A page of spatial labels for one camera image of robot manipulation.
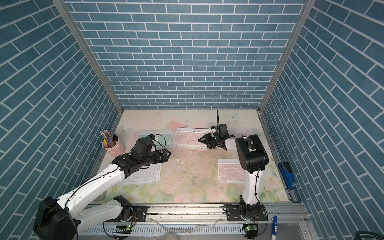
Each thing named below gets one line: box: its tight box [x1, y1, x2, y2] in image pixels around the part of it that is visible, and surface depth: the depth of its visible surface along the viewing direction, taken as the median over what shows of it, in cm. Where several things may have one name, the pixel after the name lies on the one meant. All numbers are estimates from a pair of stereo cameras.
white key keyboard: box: [121, 163, 162, 185], surface depth 86 cm
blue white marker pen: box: [271, 215, 278, 240], surface depth 71 cm
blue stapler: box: [278, 162, 296, 190], surface depth 89 cm
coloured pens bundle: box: [100, 129, 119, 147], surface depth 88 cm
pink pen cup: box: [102, 138, 126, 158], surface depth 90 cm
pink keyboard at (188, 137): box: [172, 127, 210, 150], surface depth 103 cm
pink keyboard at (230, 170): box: [217, 158, 245, 184], surface depth 90 cm
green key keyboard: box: [137, 129, 172, 148], surface depth 107 cm
